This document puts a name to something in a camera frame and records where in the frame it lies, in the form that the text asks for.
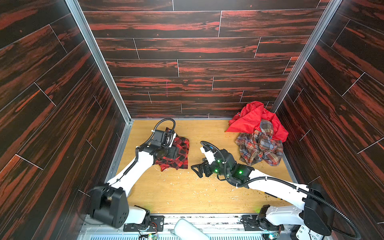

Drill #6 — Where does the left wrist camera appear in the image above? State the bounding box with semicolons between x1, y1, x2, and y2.
152;130;167;146

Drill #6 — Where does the plain red cloth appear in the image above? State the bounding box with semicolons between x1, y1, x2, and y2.
226;101;289;143

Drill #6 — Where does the multicolour tartan plaid cloth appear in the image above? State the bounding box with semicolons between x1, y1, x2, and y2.
235;120;284;166

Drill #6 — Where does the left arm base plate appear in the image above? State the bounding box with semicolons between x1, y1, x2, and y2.
123;215;165;233

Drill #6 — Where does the red black checkered cloth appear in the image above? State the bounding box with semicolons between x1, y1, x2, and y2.
155;135;190;172

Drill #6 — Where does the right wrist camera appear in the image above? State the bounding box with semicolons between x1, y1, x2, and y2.
200;147;216;165

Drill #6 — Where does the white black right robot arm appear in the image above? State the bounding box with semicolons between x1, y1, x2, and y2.
191;147;361;240

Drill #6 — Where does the black white analog clock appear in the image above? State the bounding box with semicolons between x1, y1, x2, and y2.
291;225;324;240

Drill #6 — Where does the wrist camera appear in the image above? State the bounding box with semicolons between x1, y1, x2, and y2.
200;147;216;165
152;130;167;146

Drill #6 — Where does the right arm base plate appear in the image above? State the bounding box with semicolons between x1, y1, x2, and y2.
240;215;285;233

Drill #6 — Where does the white rounded object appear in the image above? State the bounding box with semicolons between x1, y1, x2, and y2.
174;219;210;240

